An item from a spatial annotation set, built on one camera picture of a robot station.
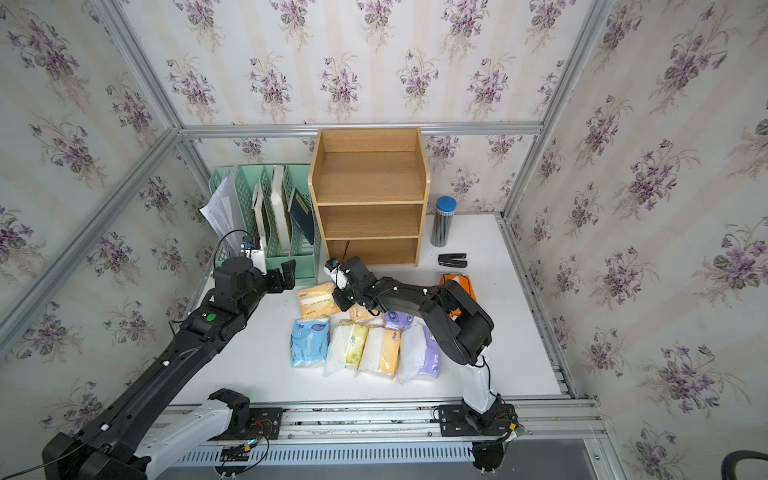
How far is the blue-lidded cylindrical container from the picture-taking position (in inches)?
39.2

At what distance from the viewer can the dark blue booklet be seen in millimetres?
1032

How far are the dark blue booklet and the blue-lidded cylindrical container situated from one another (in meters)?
0.44

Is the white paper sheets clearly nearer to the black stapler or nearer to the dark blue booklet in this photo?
the dark blue booklet
